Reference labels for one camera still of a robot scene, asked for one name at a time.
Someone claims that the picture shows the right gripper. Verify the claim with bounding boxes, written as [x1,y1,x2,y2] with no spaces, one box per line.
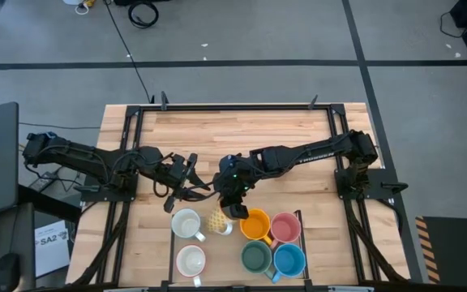
[213,153,259,220]

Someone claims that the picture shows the black floor equipment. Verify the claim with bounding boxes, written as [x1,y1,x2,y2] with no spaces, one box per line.
[114,0,172,6]

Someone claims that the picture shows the long black floor cable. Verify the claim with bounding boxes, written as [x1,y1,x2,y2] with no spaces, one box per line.
[102,0,156,105]

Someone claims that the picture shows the black power brick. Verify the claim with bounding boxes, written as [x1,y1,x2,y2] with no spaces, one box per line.
[28,172,58,192]

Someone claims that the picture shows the yellow patterned mug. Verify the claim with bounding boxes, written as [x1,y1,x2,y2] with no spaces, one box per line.
[206,206,234,236]

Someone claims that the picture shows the yellow ceramic mug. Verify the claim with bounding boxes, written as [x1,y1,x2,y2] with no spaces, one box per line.
[239,208,274,247]

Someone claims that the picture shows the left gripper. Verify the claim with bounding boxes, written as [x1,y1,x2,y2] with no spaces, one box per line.
[158,152,212,213]

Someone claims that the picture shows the blue tile patterned mug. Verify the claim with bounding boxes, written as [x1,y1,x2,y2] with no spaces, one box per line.
[170,208,207,243]

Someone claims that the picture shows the black aluminium table frame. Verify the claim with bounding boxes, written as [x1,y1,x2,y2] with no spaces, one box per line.
[65,92,413,292]

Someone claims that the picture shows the pink ceramic mug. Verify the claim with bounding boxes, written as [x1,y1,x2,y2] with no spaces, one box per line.
[269,211,302,249]

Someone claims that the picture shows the black lower desk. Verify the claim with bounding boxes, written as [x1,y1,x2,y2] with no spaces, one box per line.
[0,202,36,292]

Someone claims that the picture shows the black mat hazard stripes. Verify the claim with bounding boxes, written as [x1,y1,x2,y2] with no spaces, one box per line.
[414,215,467,285]

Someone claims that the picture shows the coiled black cable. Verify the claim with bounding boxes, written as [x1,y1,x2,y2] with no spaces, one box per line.
[126,1,161,29]

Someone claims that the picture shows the black computer mouse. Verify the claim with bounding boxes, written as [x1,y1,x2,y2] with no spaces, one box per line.
[0,253,20,292]

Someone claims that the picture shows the thin black equipment cable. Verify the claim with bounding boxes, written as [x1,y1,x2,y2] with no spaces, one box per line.
[439,11,467,40]

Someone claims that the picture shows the black desk support beam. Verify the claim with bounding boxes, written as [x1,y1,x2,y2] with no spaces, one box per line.
[17,184,83,223]

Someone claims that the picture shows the thin black floor cable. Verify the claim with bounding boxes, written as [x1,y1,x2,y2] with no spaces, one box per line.
[18,121,101,131]

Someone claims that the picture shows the grey diamond patterned mug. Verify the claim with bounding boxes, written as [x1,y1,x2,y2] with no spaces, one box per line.
[175,244,207,288]

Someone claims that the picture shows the green ceramic mug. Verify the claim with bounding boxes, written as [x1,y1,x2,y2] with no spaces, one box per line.
[240,240,275,281]

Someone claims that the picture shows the white SA2 paper sheet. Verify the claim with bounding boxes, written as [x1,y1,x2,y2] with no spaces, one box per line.
[34,219,71,279]

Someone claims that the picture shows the light blue ceramic mug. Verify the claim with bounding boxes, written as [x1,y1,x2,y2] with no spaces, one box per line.
[269,242,306,284]

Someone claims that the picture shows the wooden riser shelf black legs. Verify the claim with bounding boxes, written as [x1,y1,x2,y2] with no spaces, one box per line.
[167,209,309,285]

